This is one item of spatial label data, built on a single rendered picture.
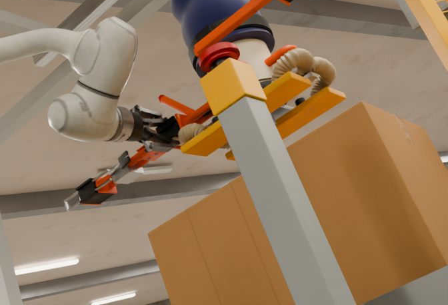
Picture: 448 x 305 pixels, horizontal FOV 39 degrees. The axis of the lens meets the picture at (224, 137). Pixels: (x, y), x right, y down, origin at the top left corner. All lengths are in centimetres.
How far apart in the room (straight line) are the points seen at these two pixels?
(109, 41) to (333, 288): 78
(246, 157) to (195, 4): 76
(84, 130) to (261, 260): 48
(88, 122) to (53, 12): 430
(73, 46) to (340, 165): 65
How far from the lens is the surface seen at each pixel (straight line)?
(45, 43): 150
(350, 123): 125
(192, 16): 164
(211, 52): 102
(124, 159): 177
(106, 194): 191
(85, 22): 441
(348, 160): 125
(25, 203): 886
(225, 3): 161
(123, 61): 143
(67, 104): 143
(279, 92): 142
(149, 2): 445
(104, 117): 146
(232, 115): 97
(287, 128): 164
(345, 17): 713
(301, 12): 660
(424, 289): 103
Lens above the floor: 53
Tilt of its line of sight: 22 degrees up
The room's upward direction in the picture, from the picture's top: 22 degrees counter-clockwise
